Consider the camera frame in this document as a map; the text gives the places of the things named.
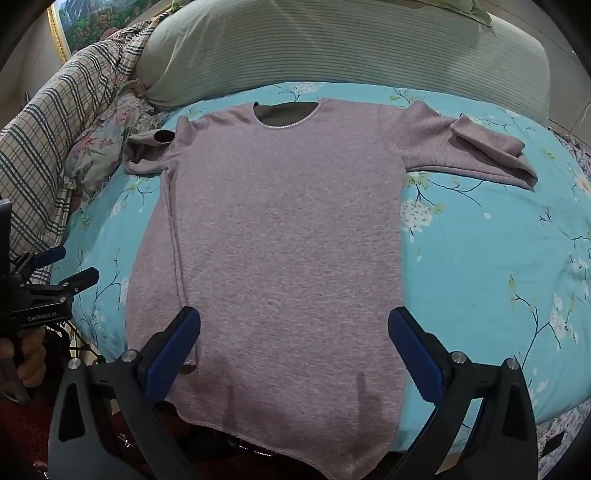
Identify floral pillow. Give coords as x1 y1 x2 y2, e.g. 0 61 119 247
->
64 89 170 200

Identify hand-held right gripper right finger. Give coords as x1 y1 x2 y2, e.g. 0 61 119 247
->
387 306 539 480

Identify gold framed landscape painting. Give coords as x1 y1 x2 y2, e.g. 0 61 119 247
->
48 0 178 64

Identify plaid blanket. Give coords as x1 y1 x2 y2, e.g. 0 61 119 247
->
0 9 172 284

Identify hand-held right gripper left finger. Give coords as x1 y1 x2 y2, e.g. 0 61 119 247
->
48 306 202 480

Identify pink knit sweater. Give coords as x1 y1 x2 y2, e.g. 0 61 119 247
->
124 98 539 480

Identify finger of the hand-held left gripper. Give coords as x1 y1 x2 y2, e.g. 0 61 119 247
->
18 246 66 278
44 267 100 302

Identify person's left hand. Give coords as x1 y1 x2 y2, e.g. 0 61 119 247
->
0 324 47 398

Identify green striped pillow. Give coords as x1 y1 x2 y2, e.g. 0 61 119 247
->
134 0 553 126

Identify blue floral bed sheet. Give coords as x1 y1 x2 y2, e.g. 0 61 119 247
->
48 80 591 455

